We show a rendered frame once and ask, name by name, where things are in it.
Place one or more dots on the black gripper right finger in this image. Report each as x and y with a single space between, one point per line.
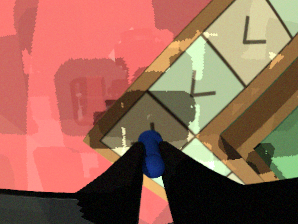
199 195

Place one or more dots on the dark blue pawn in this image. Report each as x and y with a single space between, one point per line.
153 166

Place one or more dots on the cream board game track with arrows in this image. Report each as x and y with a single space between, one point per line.
208 75

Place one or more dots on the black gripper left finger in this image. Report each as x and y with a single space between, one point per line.
112 198

